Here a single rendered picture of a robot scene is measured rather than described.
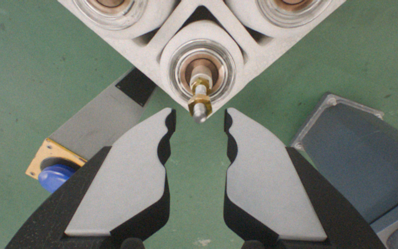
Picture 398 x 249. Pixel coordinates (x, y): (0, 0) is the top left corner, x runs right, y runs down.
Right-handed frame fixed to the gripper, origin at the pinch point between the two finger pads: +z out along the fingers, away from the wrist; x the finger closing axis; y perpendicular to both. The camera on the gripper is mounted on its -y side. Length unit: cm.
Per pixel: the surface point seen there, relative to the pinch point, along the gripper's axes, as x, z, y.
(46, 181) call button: -16.0, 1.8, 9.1
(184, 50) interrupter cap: -1.7, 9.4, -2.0
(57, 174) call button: -14.4, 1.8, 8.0
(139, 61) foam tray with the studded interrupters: -9.2, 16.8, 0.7
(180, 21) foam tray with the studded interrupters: -2.8, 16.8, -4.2
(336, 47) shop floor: 30.7, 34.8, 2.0
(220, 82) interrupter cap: 2.2, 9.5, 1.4
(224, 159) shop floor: 7, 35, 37
